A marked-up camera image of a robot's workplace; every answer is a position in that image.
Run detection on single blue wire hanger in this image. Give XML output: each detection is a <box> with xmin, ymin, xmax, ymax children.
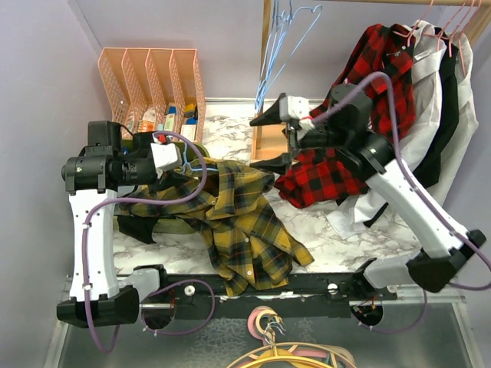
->
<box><xmin>176</xmin><ymin>141</ymin><xmax>209</xmax><ymax>173</ymax></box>

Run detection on pile of coloured hangers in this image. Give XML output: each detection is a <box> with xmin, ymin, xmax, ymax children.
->
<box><xmin>229</xmin><ymin>306</ymin><xmax>356</xmax><ymax>368</ymax></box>

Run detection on yellow plaid shirt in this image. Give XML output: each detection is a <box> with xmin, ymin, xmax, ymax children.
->
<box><xmin>117</xmin><ymin>159</ymin><xmax>314</xmax><ymax>297</ymax></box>

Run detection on green plastic laundry bin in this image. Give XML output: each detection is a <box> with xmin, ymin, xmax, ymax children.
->
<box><xmin>114</xmin><ymin>140</ymin><xmax>195</xmax><ymax>235</ymax></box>

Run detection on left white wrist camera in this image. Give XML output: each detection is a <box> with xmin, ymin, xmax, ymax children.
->
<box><xmin>150</xmin><ymin>133</ymin><xmax>183</xmax><ymax>177</ymax></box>

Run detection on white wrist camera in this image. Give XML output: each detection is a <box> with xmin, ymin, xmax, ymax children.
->
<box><xmin>150</xmin><ymin>133</ymin><xmax>183</xmax><ymax>177</ymax></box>
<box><xmin>278</xmin><ymin>94</ymin><xmax>314</xmax><ymax>132</ymax></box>

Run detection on black mounting rail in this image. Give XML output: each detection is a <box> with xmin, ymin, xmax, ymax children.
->
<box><xmin>140</xmin><ymin>272</ymin><xmax>397</xmax><ymax>320</ymax></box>

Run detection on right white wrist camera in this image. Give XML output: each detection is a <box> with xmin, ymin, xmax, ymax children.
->
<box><xmin>278</xmin><ymin>94</ymin><xmax>314</xmax><ymax>132</ymax></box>

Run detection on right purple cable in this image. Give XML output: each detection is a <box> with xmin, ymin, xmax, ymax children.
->
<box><xmin>310</xmin><ymin>71</ymin><xmax>491</xmax><ymax>333</ymax></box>

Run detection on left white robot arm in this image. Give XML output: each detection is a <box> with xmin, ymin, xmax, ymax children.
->
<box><xmin>57</xmin><ymin>120</ymin><xmax>170</xmax><ymax>328</ymax></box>

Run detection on black hanging shirt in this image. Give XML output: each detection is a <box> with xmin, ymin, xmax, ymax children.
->
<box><xmin>364</xmin><ymin>26</ymin><xmax>461</xmax><ymax>227</ymax></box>

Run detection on pink wire hangers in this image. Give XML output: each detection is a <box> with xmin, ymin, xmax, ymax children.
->
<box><xmin>394</xmin><ymin>1</ymin><xmax>490</xmax><ymax>74</ymax></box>

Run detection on small boxes in organizer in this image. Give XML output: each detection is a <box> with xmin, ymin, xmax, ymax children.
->
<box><xmin>124</xmin><ymin>103</ymin><xmax>199</xmax><ymax>140</ymax></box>

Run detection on blue wire hangers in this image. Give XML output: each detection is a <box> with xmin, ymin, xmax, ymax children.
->
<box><xmin>254</xmin><ymin>1</ymin><xmax>323</xmax><ymax>114</ymax></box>

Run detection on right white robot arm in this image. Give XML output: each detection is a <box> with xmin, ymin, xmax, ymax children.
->
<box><xmin>249</xmin><ymin>84</ymin><xmax>486</xmax><ymax>300</ymax></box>

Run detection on white hanging shirt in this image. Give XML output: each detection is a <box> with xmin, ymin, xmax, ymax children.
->
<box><xmin>325</xmin><ymin>31</ymin><xmax>480</xmax><ymax>238</ymax></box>

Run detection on black shirt in bin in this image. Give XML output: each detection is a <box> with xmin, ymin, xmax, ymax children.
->
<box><xmin>116</xmin><ymin>130</ymin><xmax>160</xmax><ymax>245</ymax></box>

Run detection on red black plaid shirt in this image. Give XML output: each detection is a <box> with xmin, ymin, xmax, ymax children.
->
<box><xmin>275</xmin><ymin>24</ymin><xmax>416</xmax><ymax>209</ymax></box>

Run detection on wooden clothes rack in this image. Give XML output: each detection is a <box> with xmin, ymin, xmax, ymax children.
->
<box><xmin>249</xmin><ymin>0</ymin><xmax>491</xmax><ymax>173</ymax></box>

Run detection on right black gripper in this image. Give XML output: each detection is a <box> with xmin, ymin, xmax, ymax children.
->
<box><xmin>248</xmin><ymin>96</ymin><xmax>348</xmax><ymax>176</ymax></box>

